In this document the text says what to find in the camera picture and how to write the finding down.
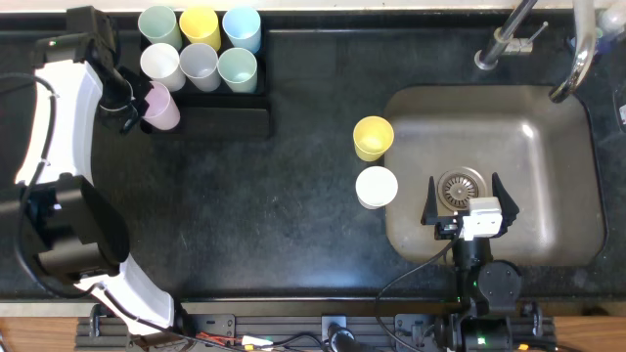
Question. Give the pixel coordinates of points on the blue soap bottle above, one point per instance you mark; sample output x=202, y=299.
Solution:
x=610, y=22

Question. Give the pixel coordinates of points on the grey cup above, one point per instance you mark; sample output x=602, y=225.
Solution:
x=199, y=63

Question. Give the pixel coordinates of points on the white cup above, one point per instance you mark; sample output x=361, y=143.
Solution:
x=160, y=63
x=376, y=187

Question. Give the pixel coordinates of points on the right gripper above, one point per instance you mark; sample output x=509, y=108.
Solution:
x=447, y=229

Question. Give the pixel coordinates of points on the mounting rail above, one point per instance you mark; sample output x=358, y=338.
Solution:
x=293, y=327

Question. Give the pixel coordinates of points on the steel sink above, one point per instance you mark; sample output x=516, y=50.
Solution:
x=538, y=171

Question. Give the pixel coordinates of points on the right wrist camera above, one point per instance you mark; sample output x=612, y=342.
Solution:
x=483, y=217

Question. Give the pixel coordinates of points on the blue cup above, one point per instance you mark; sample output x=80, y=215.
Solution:
x=242, y=28

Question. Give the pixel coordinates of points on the yellow cup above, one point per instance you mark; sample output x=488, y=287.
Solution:
x=372, y=137
x=199, y=25

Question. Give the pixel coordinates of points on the steel tap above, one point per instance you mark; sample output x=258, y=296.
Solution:
x=582, y=54

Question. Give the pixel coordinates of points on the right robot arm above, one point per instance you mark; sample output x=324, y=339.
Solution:
x=499, y=286

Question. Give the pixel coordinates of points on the pink cup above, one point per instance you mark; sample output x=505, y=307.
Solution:
x=162, y=108

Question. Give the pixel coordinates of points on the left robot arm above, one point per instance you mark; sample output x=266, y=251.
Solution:
x=68, y=122

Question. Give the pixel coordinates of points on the green cup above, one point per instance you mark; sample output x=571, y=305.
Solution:
x=159, y=24
x=238, y=68

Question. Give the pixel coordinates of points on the black tray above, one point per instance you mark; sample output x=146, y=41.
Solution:
x=225, y=122

